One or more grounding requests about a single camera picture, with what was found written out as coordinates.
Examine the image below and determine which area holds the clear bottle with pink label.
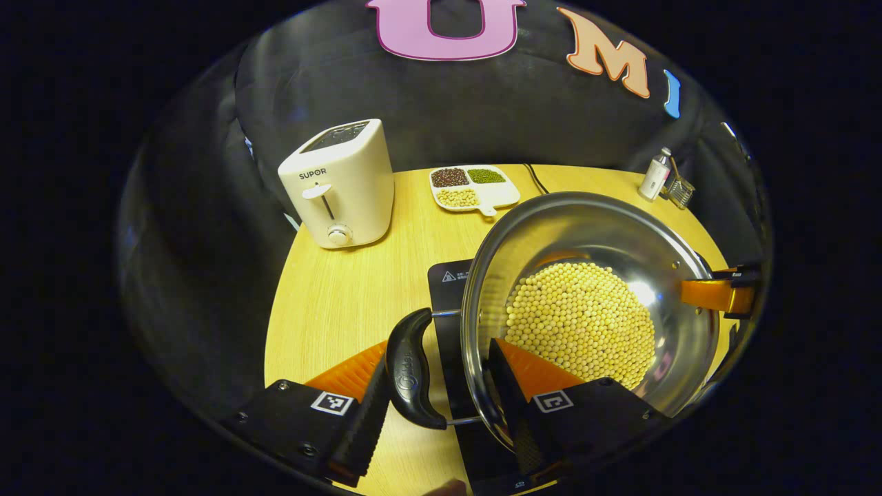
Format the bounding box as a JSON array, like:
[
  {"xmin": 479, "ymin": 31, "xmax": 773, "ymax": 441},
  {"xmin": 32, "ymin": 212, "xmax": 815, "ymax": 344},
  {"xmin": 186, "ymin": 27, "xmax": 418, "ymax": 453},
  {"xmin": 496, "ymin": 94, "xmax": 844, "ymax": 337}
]
[{"xmin": 638, "ymin": 147, "xmax": 673, "ymax": 202}]

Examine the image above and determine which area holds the black induction cooktop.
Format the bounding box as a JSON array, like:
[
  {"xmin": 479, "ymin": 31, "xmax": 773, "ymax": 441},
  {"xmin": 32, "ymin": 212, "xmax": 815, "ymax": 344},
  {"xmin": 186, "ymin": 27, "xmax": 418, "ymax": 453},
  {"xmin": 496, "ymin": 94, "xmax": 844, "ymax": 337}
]
[{"xmin": 427, "ymin": 260, "xmax": 531, "ymax": 496}]

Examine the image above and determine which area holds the stainless steel pot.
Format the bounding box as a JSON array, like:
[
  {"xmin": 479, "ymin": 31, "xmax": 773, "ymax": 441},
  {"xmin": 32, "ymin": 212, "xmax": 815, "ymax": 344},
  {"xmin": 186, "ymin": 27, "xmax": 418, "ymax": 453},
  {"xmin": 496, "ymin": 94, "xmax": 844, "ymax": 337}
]
[{"xmin": 384, "ymin": 192, "xmax": 721, "ymax": 457}]

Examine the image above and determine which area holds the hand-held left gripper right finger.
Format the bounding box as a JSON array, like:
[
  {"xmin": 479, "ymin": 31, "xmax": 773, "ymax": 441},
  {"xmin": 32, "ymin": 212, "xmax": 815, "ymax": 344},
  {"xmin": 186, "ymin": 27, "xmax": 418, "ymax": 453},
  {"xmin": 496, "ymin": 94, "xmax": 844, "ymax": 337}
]
[{"xmin": 488, "ymin": 338, "xmax": 675, "ymax": 486}]

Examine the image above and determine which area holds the metal wire holder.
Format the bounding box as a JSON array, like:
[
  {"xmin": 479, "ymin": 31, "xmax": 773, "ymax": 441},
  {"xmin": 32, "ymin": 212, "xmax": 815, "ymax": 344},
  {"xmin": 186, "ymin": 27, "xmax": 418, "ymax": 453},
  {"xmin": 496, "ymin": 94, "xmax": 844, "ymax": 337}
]
[{"xmin": 664, "ymin": 172, "xmax": 696, "ymax": 210}]

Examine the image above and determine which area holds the white toaster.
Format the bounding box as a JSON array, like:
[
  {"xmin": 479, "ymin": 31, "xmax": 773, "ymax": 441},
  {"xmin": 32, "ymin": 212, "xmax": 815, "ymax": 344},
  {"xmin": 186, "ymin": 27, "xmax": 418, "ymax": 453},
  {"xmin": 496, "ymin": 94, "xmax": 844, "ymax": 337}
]
[{"xmin": 278, "ymin": 118, "xmax": 396, "ymax": 250}]

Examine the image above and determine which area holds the white divided dish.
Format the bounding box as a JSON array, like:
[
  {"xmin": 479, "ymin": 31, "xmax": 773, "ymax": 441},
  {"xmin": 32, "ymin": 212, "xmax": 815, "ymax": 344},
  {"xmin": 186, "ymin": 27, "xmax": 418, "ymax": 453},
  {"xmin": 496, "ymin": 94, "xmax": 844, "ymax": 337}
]
[{"xmin": 429, "ymin": 164, "xmax": 522, "ymax": 218}]

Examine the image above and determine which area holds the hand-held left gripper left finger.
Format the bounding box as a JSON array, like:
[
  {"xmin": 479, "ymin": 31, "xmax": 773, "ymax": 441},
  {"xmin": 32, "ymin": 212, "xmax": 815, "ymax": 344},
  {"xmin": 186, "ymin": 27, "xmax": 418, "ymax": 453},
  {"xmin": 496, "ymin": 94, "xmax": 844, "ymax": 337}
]
[{"xmin": 226, "ymin": 340, "xmax": 391, "ymax": 487}]

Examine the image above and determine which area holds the large pile of soybeans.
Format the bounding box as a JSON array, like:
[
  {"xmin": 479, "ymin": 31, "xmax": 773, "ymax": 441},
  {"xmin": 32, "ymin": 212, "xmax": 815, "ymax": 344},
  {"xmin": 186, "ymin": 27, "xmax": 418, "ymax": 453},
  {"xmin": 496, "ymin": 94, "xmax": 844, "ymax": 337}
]
[{"xmin": 505, "ymin": 262, "xmax": 657, "ymax": 392}]

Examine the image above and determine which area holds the small pile of soybeans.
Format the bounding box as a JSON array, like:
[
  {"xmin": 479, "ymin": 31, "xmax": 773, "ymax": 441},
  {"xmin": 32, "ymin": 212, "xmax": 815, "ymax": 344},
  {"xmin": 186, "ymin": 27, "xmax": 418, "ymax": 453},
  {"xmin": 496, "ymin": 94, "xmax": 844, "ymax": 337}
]
[{"xmin": 437, "ymin": 188, "xmax": 480, "ymax": 209}]

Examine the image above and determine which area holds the black power cable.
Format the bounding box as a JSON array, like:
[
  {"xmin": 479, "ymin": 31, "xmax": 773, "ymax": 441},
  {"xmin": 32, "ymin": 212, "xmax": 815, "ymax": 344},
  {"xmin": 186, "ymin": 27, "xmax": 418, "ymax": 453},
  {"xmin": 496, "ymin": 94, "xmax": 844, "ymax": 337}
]
[{"xmin": 522, "ymin": 163, "xmax": 551, "ymax": 196}]

